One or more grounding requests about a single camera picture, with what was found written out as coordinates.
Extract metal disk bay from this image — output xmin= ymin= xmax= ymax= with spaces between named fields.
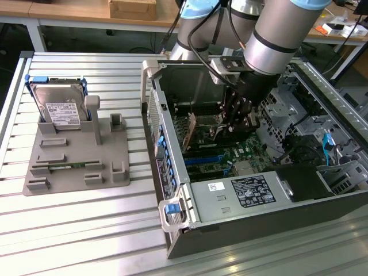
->
xmin=257 ymin=86 xmax=314 ymax=150

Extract hanging cable with plug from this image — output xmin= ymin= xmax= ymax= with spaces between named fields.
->
xmin=160 ymin=11 xmax=182 ymax=56

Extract graphics card with fan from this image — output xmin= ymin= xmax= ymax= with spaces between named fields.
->
xmin=182 ymin=110 xmax=245 ymax=152

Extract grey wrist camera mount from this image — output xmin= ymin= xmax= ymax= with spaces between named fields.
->
xmin=208 ymin=55 xmax=247 ymax=86

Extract grey parts rack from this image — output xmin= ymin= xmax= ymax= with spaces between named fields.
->
xmin=22 ymin=95 xmax=131 ymax=197

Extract black cooling fan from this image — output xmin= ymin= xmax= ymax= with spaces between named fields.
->
xmin=283 ymin=135 xmax=325 ymax=167

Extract green RAM stick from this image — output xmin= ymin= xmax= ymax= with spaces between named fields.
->
xmin=47 ymin=162 xmax=87 ymax=170

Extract open grey PC case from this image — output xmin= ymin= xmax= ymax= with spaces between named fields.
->
xmin=140 ymin=59 xmax=368 ymax=259

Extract black expansion slot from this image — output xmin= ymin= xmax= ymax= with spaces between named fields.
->
xmin=186 ymin=169 xmax=228 ymax=181

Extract blue expansion slot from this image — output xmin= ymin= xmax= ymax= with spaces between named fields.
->
xmin=183 ymin=155 xmax=225 ymax=167

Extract small white boxes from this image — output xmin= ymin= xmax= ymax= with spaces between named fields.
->
xmin=340 ymin=24 xmax=368 ymax=38

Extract blue wire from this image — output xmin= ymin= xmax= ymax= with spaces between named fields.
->
xmin=323 ymin=132 xmax=336 ymax=167

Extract silver chipset heatsink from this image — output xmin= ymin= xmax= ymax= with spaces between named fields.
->
xmin=234 ymin=162 xmax=255 ymax=175

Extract orange and white box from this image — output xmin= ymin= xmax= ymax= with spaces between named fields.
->
xmin=315 ymin=22 xmax=346 ymax=36

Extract hard disk with blue carrier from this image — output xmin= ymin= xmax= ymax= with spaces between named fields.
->
xmin=23 ymin=74 xmax=89 ymax=132

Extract green motherboard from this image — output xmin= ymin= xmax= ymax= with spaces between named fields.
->
xmin=172 ymin=105 xmax=273 ymax=183

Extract long wooden desk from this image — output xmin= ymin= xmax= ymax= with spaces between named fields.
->
xmin=0 ymin=0 xmax=181 ymax=52

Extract grey computer case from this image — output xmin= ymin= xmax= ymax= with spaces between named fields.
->
xmin=336 ymin=86 xmax=368 ymax=116

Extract black RAM stick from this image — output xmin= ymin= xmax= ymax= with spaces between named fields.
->
xmin=188 ymin=139 xmax=241 ymax=150

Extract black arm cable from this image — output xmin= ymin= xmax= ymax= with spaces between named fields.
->
xmin=188 ymin=0 xmax=248 ymax=89

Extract grey power supply unit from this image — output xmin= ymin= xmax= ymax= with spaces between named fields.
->
xmin=189 ymin=171 xmax=294 ymax=224

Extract black monitor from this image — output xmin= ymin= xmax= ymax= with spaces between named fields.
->
xmin=352 ymin=0 xmax=368 ymax=15

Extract brown cardboard box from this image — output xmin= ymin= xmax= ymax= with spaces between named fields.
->
xmin=108 ymin=0 xmax=158 ymax=20

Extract black plastic shroud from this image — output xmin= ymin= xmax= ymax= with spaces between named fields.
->
xmin=263 ymin=165 xmax=336 ymax=204

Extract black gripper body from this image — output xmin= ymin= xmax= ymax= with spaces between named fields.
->
xmin=228 ymin=70 xmax=282 ymax=107

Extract black RAM slot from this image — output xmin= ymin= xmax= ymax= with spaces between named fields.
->
xmin=172 ymin=102 xmax=224 ymax=117

